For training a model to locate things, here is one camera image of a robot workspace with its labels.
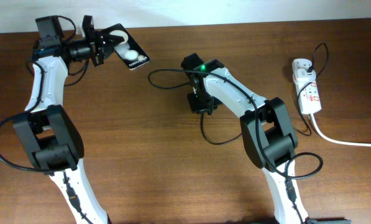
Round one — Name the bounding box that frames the black smartphone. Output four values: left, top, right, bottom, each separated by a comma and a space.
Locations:
101, 24, 150, 70

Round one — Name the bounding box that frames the black charging cable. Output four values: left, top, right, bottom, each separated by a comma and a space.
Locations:
199, 42, 330, 146

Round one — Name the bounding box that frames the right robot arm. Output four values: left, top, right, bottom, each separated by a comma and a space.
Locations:
181, 54, 310, 223

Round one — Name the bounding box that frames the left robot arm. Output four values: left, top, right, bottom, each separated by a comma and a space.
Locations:
12, 16, 128, 224

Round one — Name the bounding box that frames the white charger plug adapter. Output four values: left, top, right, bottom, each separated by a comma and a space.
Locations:
293, 68, 316, 84

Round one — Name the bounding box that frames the white power strip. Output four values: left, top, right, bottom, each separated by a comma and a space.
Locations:
291, 58, 321, 114

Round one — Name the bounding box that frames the white power strip cord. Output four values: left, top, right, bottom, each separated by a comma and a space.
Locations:
308, 113, 371, 149

